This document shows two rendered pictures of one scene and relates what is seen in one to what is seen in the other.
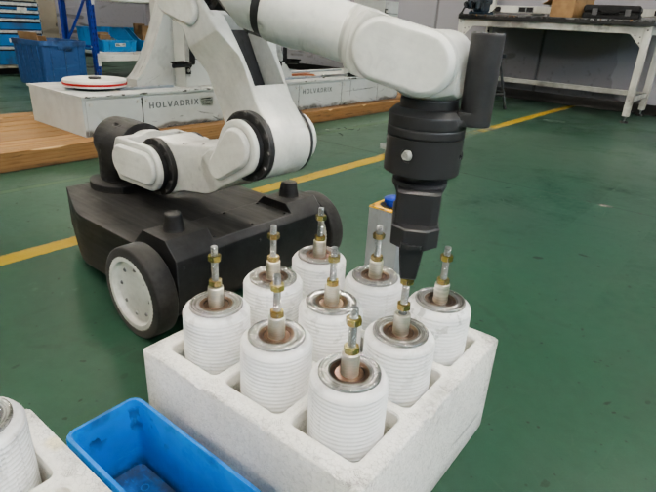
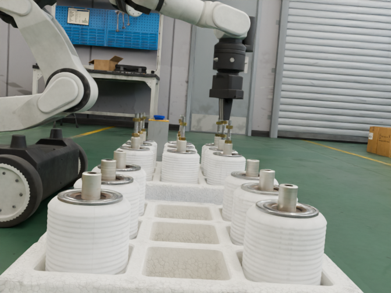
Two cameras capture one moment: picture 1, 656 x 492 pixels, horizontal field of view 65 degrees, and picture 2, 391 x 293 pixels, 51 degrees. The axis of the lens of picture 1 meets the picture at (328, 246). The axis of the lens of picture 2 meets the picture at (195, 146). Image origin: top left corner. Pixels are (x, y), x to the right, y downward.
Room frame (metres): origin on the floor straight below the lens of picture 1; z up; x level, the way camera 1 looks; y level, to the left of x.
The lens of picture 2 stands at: (-0.24, 0.70, 0.37)
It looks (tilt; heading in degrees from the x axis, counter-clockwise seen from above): 5 degrees down; 320
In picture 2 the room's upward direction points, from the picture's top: 4 degrees clockwise
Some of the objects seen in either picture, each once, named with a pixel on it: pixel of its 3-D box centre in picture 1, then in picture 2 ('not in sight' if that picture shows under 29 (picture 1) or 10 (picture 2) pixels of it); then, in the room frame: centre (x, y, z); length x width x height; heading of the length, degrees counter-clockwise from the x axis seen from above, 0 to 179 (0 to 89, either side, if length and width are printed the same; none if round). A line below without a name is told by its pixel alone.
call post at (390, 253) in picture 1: (386, 278); (156, 164); (0.95, -0.12, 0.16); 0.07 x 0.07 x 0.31; 53
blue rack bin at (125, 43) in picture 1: (106, 38); not in sight; (5.51, 2.32, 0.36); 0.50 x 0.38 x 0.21; 52
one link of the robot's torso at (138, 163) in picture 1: (167, 159); not in sight; (1.33, 0.43, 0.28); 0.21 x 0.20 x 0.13; 51
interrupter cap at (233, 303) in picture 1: (216, 304); (135, 148); (0.65, 0.16, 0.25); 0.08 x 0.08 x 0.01
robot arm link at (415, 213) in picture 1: (417, 184); (227, 77); (0.60, -0.10, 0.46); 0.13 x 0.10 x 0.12; 173
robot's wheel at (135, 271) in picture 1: (141, 290); (3, 190); (0.95, 0.38, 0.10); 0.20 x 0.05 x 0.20; 51
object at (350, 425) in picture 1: (345, 431); (224, 189); (0.51, -0.03, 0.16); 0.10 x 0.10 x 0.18
